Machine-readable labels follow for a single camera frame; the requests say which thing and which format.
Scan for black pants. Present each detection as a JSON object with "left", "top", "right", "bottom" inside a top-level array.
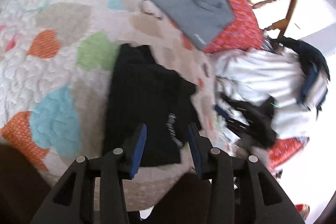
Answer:
[{"left": 102, "top": 44, "right": 202, "bottom": 167}]

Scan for white fleece blanket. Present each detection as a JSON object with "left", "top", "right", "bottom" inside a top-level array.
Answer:
[{"left": 211, "top": 49, "right": 317, "bottom": 139}]

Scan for dark blue garment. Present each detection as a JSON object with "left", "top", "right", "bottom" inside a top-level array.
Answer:
[{"left": 272, "top": 36, "right": 330, "bottom": 112}]

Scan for red floral pillow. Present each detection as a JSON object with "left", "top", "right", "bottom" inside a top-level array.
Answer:
[{"left": 203, "top": 0, "right": 264, "bottom": 55}]

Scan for grey laptop bag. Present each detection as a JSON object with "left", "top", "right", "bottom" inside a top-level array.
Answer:
[{"left": 151, "top": 0, "right": 235, "bottom": 51}]

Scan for heart patterned quilt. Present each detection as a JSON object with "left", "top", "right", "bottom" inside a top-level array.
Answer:
[{"left": 0, "top": 0, "right": 237, "bottom": 212}]

